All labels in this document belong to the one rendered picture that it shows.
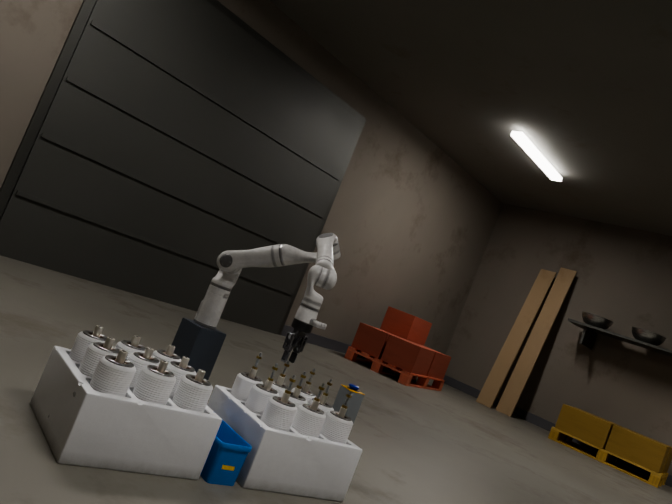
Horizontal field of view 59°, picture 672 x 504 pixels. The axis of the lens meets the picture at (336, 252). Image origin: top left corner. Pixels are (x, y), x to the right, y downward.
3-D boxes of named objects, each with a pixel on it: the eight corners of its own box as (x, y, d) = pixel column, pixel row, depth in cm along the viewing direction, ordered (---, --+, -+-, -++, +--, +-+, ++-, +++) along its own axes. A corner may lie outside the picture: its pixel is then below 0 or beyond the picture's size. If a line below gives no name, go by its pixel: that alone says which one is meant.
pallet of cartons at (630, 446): (672, 488, 672) (684, 452, 675) (654, 487, 606) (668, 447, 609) (566, 440, 755) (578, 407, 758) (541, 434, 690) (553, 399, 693)
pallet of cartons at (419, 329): (391, 368, 795) (411, 316, 800) (456, 398, 725) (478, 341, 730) (330, 350, 698) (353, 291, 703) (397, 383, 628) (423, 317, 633)
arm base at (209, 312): (190, 320, 250) (205, 281, 251) (207, 324, 256) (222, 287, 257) (202, 326, 243) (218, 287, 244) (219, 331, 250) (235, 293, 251)
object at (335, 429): (316, 460, 205) (336, 410, 206) (339, 474, 199) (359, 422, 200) (301, 461, 197) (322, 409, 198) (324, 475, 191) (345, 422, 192)
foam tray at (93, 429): (29, 403, 174) (53, 344, 175) (151, 424, 197) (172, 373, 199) (56, 463, 143) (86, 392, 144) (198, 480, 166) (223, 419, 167)
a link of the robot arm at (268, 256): (277, 242, 243) (283, 245, 253) (214, 251, 247) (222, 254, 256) (279, 264, 242) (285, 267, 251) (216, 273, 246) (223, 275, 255)
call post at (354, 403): (309, 463, 224) (340, 384, 226) (324, 465, 228) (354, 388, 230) (319, 471, 218) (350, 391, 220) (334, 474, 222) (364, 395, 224)
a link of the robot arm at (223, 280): (229, 249, 258) (213, 287, 257) (221, 246, 248) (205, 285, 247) (248, 257, 256) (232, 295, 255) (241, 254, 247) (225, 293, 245)
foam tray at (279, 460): (195, 433, 206) (215, 384, 207) (286, 451, 228) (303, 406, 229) (242, 488, 173) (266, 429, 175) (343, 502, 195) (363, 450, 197)
